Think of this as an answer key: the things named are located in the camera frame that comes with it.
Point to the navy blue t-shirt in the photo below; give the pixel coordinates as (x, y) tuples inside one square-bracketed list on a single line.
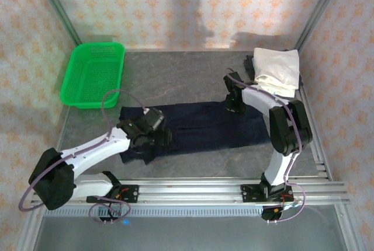
[(204, 128)]

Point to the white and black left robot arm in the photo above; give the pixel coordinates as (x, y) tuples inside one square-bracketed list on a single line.
[(96, 149)]

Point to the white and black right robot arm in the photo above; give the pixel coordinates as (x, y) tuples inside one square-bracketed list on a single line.
[(289, 128)]

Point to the white folded t-shirt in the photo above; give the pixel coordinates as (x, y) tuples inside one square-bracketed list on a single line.
[(277, 67)]

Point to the green plastic basket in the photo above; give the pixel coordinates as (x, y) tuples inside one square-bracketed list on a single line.
[(90, 76)]

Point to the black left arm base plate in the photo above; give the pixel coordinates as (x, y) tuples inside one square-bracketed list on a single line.
[(131, 194)]

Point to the aluminium mounting rail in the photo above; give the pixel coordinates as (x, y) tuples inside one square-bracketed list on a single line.
[(190, 192)]

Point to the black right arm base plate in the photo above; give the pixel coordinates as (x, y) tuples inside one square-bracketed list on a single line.
[(248, 194)]

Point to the aluminium frame post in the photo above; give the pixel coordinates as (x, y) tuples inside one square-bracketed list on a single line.
[(320, 11), (57, 7)]

